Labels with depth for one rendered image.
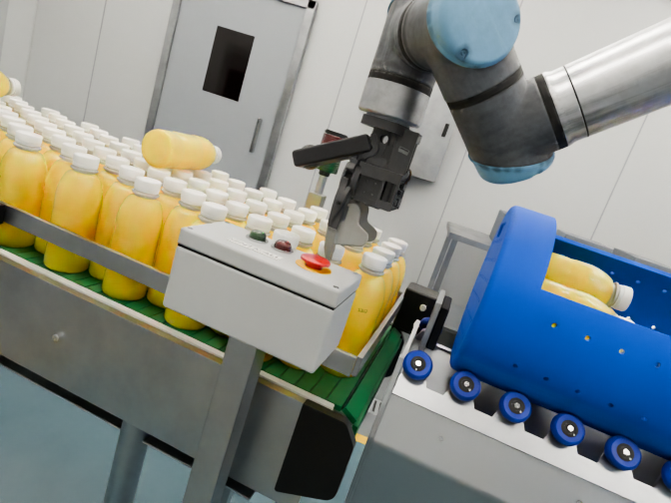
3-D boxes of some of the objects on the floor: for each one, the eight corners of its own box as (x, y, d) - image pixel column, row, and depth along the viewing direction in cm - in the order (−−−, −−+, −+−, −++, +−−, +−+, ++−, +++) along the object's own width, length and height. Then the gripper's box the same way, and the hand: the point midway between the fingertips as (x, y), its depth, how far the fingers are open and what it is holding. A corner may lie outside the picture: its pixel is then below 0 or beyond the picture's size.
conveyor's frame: (195, 871, 82) (358, 432, 62) (-355, 448, 119) (-364, 88, 99) (297, 626, 128) (409, 327, 107) (-125, 375, 165) (-99, 118, 145)
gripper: (416, 127, 60) (362, 281, 65) (425, 136, 71) (379, 267, 75) (353, 108, 62) (306, 259, 67) (372, 120, 73) (331, 249, 77)
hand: (331, 249), depth 71 cm, fingers closed on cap, 4 cm apart
